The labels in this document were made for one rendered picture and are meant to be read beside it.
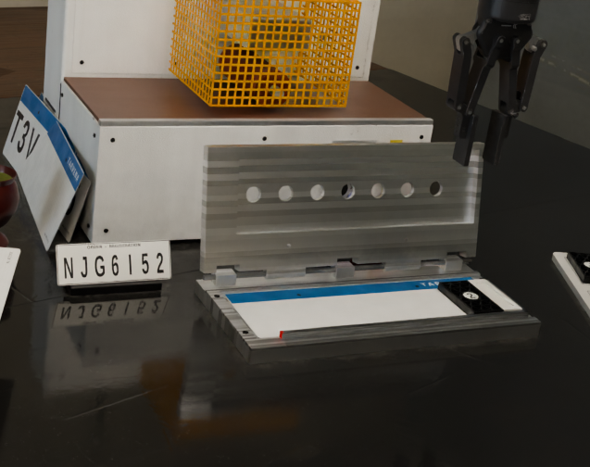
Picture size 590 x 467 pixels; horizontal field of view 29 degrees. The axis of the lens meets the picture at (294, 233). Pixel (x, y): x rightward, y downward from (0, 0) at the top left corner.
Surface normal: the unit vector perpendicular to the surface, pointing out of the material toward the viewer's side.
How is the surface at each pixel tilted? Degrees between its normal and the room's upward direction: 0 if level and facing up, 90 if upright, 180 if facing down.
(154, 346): 0
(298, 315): 0
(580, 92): 90
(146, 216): 90
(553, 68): 90
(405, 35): 90
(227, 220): 79
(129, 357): 0
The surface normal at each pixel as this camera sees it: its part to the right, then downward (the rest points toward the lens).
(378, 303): 0.13, -0.92
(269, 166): 0.42, 0.21
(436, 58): 0.62, 0.36
